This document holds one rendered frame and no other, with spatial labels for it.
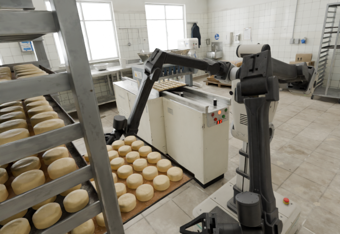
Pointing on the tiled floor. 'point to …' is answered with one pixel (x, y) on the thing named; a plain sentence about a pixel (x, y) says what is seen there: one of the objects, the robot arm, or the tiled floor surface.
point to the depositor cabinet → (159, 130)
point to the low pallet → (215, 83)
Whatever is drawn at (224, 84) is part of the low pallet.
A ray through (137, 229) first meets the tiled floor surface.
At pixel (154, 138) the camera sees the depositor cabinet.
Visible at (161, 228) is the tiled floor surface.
